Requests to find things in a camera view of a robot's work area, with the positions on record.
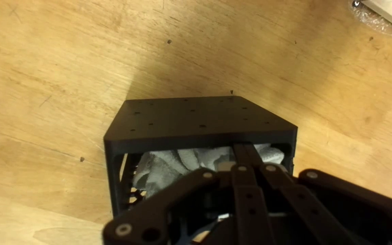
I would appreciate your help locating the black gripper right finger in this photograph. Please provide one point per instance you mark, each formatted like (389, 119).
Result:
(341, 204)

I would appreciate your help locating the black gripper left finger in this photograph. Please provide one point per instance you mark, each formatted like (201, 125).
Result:
(174, 199)

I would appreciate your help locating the white cloth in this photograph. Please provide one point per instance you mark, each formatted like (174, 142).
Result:
(170, 168)

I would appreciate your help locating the black perforated box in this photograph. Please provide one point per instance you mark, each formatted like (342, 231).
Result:
(197, 120)

